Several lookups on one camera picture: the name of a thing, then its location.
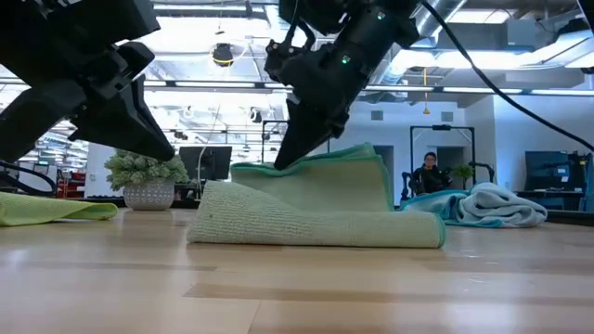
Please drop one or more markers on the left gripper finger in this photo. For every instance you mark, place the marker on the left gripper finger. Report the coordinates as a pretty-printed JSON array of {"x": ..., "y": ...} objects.
[
  {"x": 155, "y": 125},
  {"x": 120, "y": 130}
]

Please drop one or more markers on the black aluminium table frame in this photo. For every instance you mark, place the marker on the black aluminium table frame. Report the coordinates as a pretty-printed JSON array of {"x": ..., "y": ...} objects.
[{"x": 571, "y": 218}]

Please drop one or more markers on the small background plant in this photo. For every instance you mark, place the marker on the small background plant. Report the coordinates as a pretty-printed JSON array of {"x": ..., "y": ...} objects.
[{"x": 463, "y": 171}]

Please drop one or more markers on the black background monitor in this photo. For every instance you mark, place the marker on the black background monitor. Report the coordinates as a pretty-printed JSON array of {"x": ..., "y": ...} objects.
[{"x": 209, "y": 162}]

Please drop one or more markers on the yellow hanging pendant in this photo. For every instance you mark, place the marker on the yellow hanging pendant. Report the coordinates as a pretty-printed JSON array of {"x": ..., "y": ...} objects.
[{"x": 425, "y": 110}]

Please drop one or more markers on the dark background monitor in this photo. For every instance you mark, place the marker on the dark background monitor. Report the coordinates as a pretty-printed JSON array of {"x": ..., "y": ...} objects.
[{"x": 543, "y": 169}]

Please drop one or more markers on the black gantry frame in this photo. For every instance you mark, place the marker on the black gantry frame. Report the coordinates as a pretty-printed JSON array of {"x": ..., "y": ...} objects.
[
  {"x": 441, "y": 127},
  {"x": 274, "y": 121}
]

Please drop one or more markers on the artificial green potted plant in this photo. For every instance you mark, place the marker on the artificial green potted plant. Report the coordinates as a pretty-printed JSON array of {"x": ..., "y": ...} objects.
[{"x": 148, "y": 195}]

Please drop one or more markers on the sage green microfiber towel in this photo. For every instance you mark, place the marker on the sage green microfiber towel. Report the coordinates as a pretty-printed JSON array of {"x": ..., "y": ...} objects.
[{"x": 301, "y": 218}]

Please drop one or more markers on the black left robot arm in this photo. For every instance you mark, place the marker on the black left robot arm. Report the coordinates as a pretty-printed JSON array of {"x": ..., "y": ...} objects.
[{"x": 69, "y": 23}]

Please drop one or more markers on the lime green microfiber towel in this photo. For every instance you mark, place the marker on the lime green microfiber towel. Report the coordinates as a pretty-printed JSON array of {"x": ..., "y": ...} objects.
[{"x": 46, "y": 209}]

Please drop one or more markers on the black round ceiling fixture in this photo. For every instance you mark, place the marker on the black round ceiling fixture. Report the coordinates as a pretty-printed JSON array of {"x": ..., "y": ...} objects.
[{"x": 223, "y": 55}]

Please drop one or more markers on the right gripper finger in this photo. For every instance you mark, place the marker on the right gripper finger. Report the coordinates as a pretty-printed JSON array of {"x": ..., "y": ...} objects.
[{"x": 301, "y": 134}]

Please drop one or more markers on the person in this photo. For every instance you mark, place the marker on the person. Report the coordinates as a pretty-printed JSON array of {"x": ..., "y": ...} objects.
[{"x": 429, "y": 178}]

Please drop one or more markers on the light blue microfiber towel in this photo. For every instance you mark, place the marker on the light blue microfiber towel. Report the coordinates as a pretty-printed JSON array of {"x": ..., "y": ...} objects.
[{"x": 492, "y": 204}]

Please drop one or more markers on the white round column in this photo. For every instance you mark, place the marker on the white round column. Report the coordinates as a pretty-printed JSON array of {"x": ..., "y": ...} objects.
[{"x": 95, "y": 178}]

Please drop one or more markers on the red storage rack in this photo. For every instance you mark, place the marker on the red storage rack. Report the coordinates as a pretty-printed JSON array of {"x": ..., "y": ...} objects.
[{"x": 74, "y": 185}]

